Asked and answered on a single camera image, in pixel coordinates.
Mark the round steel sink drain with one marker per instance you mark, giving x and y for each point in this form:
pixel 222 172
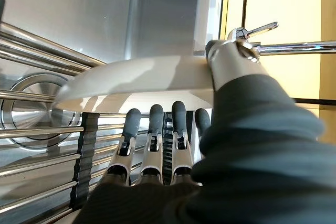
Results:
pixel 31 98

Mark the beige ceramic plate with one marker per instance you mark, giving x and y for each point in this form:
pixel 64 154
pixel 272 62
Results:
pixel 131 77

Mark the stainless steel sink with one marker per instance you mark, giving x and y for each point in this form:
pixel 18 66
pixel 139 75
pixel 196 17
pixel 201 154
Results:
pixel 78 11

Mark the right robot hand dark glove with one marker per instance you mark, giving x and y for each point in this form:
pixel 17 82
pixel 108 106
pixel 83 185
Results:
pixel 249 155

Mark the black sink dish rack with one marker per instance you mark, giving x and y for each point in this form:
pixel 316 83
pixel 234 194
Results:
pixel 85 142

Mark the chrome pull-down faucet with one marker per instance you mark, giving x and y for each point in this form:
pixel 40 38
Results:
pixel 288 48

